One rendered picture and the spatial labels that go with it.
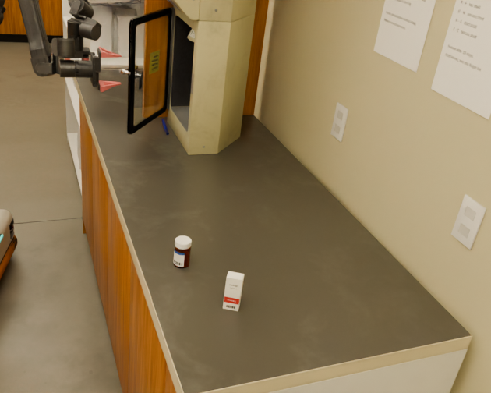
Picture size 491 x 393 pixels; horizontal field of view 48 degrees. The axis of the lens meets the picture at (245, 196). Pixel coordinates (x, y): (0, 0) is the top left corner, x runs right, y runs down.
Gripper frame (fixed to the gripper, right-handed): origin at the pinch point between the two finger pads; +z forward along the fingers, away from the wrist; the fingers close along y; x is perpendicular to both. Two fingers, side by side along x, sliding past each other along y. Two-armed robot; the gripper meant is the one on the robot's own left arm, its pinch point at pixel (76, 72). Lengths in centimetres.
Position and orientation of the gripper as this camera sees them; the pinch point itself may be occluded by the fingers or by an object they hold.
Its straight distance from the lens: 231.2
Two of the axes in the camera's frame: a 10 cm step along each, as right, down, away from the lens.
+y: 9.3, -0.7, 3.6
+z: -1.2, 8.7, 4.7
